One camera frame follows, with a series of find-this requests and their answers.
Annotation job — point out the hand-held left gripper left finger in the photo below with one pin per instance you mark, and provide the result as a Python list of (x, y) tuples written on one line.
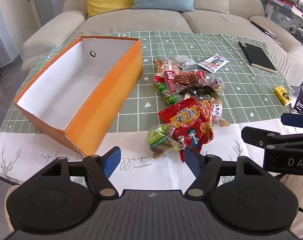
[(112, 160)]

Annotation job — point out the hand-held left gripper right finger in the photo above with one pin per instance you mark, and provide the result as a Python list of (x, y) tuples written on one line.
[(194, 161)]

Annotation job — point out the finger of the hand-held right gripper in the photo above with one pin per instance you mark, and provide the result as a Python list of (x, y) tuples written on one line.
[(256, 136), (296, 120)]

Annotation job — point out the large red snack bag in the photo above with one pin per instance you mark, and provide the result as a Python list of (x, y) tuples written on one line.
[(189, 120)]

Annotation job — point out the green nut packet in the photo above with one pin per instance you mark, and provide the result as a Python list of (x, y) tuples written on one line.
[(159, 137)]

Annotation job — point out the orange white-blue snack packet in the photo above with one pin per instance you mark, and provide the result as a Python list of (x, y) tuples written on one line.
[(211, 108)]

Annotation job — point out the clear packet round snack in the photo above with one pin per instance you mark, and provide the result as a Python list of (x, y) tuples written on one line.
[(217, 83)]

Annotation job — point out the dark olive snack packet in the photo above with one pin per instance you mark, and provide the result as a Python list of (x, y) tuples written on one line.
[(201, 92)]

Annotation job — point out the green candy packet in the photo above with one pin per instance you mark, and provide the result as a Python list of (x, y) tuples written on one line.
[(165, 93)]

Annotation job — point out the red dried meat packet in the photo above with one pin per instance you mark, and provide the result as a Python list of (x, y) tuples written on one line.
[(184, 80)]

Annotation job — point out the orange cardboard box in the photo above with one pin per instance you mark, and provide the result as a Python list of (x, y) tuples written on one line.
[(54, 100)]

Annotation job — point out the white red-striped snack packet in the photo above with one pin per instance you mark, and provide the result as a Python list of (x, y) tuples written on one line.
[(214, 63)]

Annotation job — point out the peanut snack packet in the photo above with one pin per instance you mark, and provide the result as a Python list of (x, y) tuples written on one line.
[(164, 67)]

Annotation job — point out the small yellow box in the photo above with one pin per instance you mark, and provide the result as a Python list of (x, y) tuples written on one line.
[(282, 96)]

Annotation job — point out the person's beige pants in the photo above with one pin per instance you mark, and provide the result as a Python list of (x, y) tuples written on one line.
[(296, 185)]

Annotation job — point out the phone stand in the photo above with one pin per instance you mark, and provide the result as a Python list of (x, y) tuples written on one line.
[(295, 90)]

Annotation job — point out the black notebook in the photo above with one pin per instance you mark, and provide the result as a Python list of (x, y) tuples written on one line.
[(257, 56)]

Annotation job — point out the dark slim book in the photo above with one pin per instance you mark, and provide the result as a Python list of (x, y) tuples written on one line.
[(262, 28)]

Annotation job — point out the white desk with books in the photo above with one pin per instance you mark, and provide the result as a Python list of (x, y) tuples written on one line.
[(284, 12)]

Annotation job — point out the green checked tablecloth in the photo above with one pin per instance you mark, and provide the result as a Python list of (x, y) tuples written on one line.
[(181, 45)]

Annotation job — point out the beige sofa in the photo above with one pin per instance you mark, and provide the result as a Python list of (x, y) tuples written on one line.
[(131, 23)]

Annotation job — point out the white door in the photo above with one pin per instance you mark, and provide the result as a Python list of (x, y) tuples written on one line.
[(19, 7)]

